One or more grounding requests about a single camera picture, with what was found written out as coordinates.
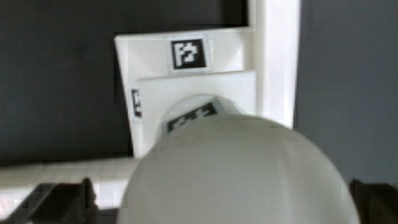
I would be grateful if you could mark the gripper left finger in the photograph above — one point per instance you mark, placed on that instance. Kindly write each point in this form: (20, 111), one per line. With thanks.
(59, 204)

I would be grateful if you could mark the white lamp bulb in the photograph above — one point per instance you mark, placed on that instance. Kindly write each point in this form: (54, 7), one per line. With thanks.
(235, 172)

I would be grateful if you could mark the white lamp base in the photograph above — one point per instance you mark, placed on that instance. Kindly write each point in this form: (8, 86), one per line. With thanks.
(189, 79)

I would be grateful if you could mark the white right fence bar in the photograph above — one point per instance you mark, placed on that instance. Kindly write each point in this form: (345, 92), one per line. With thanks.
(274, 21)

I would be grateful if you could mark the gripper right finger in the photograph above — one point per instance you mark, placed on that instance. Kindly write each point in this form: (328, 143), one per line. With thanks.
(376, 198)

